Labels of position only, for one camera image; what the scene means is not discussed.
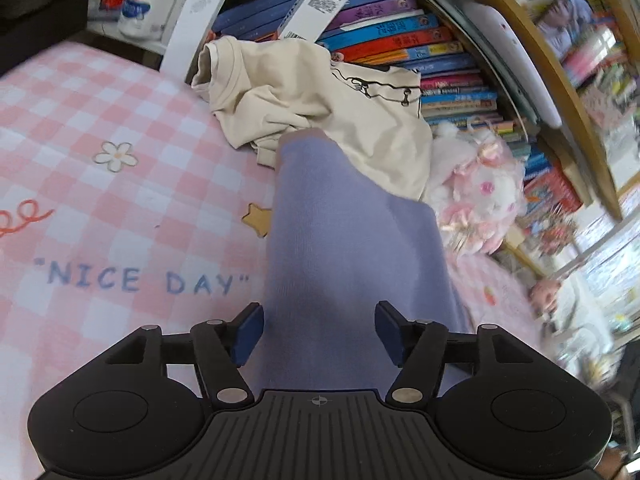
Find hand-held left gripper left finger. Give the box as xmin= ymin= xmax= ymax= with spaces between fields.
xmin=105 ymin=302 xmax=266 ymax=406

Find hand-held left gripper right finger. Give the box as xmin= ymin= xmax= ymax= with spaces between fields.
xmin=376 ymin=301 xmax=534 ymax=406

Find purple knit sweater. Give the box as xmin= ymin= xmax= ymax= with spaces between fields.
xmin=250 ymin=130 xmax=473 ymax=393

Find small pink plush toy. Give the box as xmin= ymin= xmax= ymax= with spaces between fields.
xmin=527 ymin=277 xmax=564 ymax=317

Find white pink bunny plush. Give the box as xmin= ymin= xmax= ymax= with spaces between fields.
xmin=425 ymin=122 xmax=527 ymax=259

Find bead flower ornament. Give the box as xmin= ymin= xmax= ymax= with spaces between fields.
xmin=537 ymin=210 xmax=577 ymax=257

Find pink checked desk mat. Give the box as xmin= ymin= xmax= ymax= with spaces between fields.
xmin=0 ymin=40 xmax=551 ymax=480

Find row of red books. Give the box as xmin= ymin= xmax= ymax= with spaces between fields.
xmin=520 ymin=162 xmax=584 ymax=231

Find beige printed t-shirt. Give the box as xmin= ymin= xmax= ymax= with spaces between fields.
xmin=191 ymin=35 xmax=435 ymax=201

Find white flat case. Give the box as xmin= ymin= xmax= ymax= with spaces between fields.
xmin=462 ymin=2 xmax=564 ymax=129

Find row of colourful books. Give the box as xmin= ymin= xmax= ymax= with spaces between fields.
xmin=212 ymin=0 xmax=531 ymax=161

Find wooden shelf board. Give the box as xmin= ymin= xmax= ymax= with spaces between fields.
xmin=430 ymin=0 xmax=624 ymax=221

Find white barcode box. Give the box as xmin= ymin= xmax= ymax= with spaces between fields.
xmin=277 ymin=0 xmax=351 ymax=43

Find white bottle green cap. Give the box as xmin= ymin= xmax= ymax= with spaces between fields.
xmin=117 ymin=0 xmax=186 ymax=43

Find shelf of colourful magazines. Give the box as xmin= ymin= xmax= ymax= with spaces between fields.
xmin=480 ymin=0 xmax=640 ymax=186

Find black box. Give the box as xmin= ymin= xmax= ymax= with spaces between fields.
xmin=0 ymin=0 xmax=93 ymax=78

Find white shelf post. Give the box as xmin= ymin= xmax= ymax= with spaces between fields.
xmin=160 ymin=0 xmax=261 ymax=81

